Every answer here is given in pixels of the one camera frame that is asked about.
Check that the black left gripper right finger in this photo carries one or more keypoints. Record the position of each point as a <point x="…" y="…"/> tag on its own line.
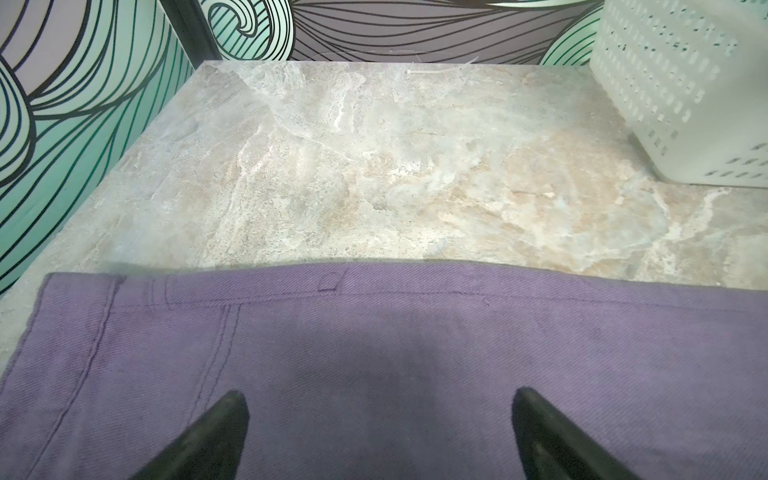
<point x="552" y="446"/>

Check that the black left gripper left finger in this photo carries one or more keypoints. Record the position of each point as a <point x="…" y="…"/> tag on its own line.
<point x="210" y="448"/>

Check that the purple long pants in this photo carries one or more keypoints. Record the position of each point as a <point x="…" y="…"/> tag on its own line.
<point x="386" y="371"/>

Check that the white perforated plastic basket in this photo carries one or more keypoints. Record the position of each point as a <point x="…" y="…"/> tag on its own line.
<point x="690" y="80"/>

